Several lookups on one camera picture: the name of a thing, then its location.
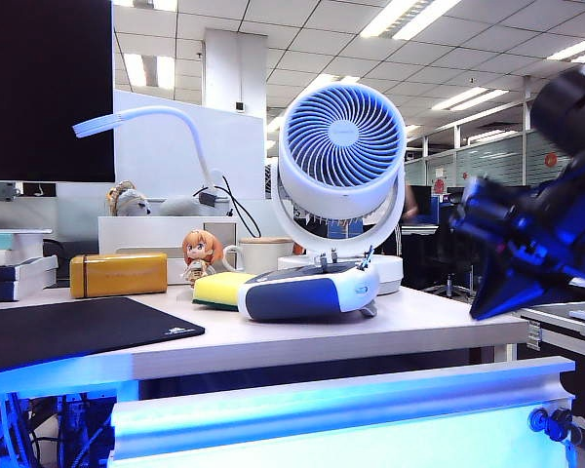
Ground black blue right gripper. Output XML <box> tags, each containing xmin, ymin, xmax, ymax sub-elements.
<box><xmin>450</xmin><ymin>175</ymin><xmax>585</xmax><ymax>322</ymax></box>

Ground white desk drawer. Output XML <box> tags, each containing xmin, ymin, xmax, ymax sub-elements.
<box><xmin>109</xmin><ymin>356</ymin><xmax>576</xmax><ymax>468</ymax></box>

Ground yellow green cleaning sponge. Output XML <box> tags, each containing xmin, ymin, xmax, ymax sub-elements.
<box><xmin>191</xmin><ymin>271</ymin><xmax>255</xmax><ymax>312</ymax></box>

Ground drawer lock with key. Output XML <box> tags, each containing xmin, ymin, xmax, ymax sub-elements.
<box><xmin>528</xmin><ymin>407</ymin><xmax>574</xmax><ymax>448</ymax></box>

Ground black office chair chrome base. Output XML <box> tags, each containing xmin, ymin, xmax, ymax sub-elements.
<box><xmin>418</xmin><ymin>194</ymin><xmax>484</xmax><ymax>303</ymax></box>

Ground black flight case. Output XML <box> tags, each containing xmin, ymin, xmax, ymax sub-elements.
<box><xmin>516</xmin><ymin>299</ymin><xmax>585</xmax><ymax>440</ymax></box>

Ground black background monitor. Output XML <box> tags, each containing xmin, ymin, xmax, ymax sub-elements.
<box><xmin>403</xmin><ymin>184</ymin><xmax>433</xmax><ymax>225</ymax></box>

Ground white navy remote controller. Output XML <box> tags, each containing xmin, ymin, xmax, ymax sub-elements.
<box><xmin>236</xmin><ymin>246</ymin><xmax>381</xmax><ymax>322</ymax></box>

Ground white round desk fan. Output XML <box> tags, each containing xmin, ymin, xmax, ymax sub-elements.
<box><xmin>269</xmin><ymin>81</ymin><xmax>407</xmax><ymax>296</ymax></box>

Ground white mug with wooden lid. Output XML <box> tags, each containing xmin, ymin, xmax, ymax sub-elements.
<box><xmin>222</xmin><ymin>236</ymin><xmax>293</xmax><ymax>275</ymax></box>

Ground orange-haired anime figurine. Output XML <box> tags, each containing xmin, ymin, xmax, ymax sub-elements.
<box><xmin>181</xmin><ymin>229</ymin><xmax>224</xmax><ymax>289</ymax></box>

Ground grey plush toy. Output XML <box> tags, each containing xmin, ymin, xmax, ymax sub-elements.
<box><xmin>158</xmin><ymin>194</ymin><xmax>209</xmax><ymax>216</ymax></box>

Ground white desk organizer shelf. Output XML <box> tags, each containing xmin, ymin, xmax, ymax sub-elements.
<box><xmin>97</xmin><ymin>215</ymin><xmax>239</xmax><ymax>283</ymax></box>

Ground white partition panel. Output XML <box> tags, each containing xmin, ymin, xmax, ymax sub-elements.
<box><xmin>113</xmin><ymin>89</ymin><xmax>266</xmax><ymax>201</ymax></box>

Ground white gooseneck desk lamp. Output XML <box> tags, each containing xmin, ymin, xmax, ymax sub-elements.
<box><xmin>71</xmin><ymin>105</ymin><xmax>223</xmax><ymax>191</ymax></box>

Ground yellow rectangular tin box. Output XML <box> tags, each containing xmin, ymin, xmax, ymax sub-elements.
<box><xmin>69</xmin><ymin>252</ymin><xmax>169</xmax><ymax>299</ymax></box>

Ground beige white plush toy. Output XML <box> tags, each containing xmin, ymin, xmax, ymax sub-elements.
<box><xmin>105</xmin><ymin>179</ymin><xmax>152</xmax><ymax>216</ymax></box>

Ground black mouse pad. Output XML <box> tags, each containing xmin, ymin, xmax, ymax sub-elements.
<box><xmin>0</xmin><ymin>296</ymin><xmax>207</xmax><ymax>376</ymax></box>

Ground white navy stacked books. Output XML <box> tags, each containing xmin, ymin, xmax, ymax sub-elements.
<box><xmin>0</xmin><ymin>254</ymin><xmax>59</xmax><ymax>303</ymax></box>

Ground white teal box stack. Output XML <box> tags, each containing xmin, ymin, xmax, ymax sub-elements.
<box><xmin>0</xmin><ymin>228</ymin><xmax>54</xmax><ymax>267</ymax></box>

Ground black computer monitor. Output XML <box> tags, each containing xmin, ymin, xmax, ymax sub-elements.
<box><xmin>0</xmin><ymin>0</ymin><xmax>116</xmax><ymax>182</ymax></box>

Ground black power cable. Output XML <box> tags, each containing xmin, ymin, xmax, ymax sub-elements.
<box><xmin>192</xmin><ymin>174</ymin><xmax>262</xmax><ymax>235</ymax></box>

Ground blue under-desk cable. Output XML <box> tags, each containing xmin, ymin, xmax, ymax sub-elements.
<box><xmin>67</xmin><ymin>404</ymin><xmax>116</xmax><ymax>468</ymax></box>

